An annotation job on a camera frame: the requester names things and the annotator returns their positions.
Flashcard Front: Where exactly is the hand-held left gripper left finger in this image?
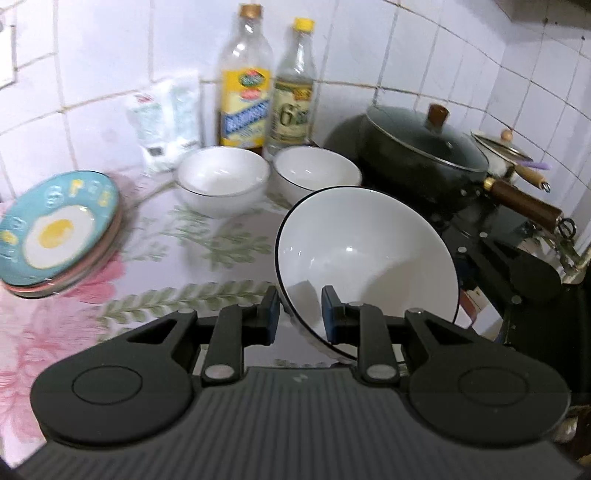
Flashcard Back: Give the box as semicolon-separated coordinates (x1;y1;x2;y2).
106;285;281;387

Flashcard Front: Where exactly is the floral tablecloth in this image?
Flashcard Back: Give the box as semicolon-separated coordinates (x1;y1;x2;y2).
0;165;301;400

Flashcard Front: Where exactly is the small white pot with lid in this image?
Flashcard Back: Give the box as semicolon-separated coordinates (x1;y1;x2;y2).
470;128;553;193

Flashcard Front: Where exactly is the black pot with glass lid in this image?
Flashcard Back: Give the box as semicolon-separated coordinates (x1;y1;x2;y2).
358;104;564;232

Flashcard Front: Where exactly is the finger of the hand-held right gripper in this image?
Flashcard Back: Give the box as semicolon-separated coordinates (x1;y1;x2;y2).
480;236;526;278

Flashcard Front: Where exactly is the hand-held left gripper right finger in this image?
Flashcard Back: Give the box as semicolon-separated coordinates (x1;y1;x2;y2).
321;285;502;385

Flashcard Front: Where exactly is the blue fried egg plate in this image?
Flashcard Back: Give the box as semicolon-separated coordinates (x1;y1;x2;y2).
0;170;120;284

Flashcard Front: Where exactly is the oil bottle with yellow label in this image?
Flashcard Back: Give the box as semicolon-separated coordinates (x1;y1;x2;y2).
217;4;274;156

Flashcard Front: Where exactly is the white bowl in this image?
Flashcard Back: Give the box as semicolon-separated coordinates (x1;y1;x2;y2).
274;186;463;362
177;145;271;218
272;146;363;206

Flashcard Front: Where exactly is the vinegar bottle with yellow cap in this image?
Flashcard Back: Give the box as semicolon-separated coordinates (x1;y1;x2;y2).
268;17;317;156

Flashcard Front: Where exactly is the black gas stove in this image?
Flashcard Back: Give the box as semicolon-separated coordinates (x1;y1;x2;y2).
318;114;591;352

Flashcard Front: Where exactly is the white wall socket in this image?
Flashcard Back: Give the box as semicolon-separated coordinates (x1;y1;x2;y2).
0;22;17;88

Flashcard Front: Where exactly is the pink bunny print plate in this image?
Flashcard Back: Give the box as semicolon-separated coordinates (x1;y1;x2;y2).
4;194;126;298

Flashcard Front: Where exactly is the white salt bag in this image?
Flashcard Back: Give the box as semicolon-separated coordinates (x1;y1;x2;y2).
126;69;204;175

